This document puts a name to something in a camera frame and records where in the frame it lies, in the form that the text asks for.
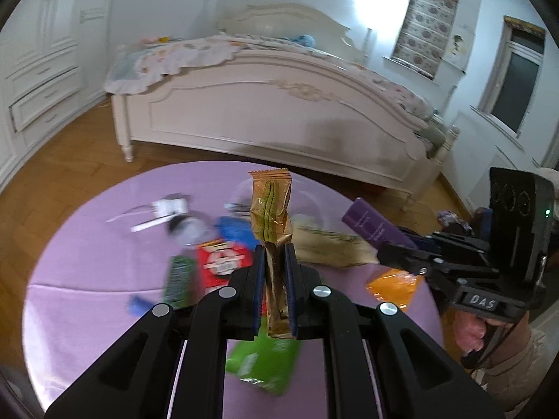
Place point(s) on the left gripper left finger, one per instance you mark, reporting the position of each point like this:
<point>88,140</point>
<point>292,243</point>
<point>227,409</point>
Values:
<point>171,362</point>

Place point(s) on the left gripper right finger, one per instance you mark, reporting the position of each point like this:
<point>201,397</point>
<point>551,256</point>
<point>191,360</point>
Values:
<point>378,362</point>

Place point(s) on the purple tube bottle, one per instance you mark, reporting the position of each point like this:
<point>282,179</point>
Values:
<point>373,227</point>

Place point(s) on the gold snack bar wrapper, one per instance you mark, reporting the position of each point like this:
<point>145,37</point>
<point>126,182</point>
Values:
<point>270,222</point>

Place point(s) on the person's right hand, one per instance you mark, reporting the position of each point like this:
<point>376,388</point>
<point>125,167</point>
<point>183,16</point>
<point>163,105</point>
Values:
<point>470,329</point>

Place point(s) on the orange wrapper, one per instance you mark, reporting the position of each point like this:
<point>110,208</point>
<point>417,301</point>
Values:
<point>396,287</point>

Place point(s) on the bright green wipes pack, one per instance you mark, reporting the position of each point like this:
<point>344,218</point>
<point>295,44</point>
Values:
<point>265,362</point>

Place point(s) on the red snack packet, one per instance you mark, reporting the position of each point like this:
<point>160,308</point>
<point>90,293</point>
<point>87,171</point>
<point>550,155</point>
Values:
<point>218,259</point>

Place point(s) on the purple round tablecloth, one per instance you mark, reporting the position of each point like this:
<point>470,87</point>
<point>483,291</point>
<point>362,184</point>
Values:
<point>97,276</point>

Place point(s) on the beige gold snack bag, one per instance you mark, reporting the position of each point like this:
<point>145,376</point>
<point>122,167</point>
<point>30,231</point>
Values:
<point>331,249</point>

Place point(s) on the clear bottle black cap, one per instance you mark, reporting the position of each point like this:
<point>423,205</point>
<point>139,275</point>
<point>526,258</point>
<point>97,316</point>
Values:
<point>188,230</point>

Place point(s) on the blue snack packet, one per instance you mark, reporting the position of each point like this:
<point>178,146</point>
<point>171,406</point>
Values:
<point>236,230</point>

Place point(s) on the clear plastic lid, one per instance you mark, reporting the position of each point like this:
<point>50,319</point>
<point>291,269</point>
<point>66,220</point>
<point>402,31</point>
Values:
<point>305,206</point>

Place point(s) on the dark glass window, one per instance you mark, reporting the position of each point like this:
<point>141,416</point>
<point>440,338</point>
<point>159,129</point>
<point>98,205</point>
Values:
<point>515,80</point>

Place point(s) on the patterned window blind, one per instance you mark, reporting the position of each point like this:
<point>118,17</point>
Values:
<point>424,35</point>

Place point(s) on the floral bed quilt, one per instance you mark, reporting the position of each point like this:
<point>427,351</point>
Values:
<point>133,72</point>

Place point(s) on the white wardrobe with drawers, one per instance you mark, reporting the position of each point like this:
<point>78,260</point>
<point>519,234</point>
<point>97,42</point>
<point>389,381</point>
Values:
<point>54,59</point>

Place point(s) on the cream white bed frame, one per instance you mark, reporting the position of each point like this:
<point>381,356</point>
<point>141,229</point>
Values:
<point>289,109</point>

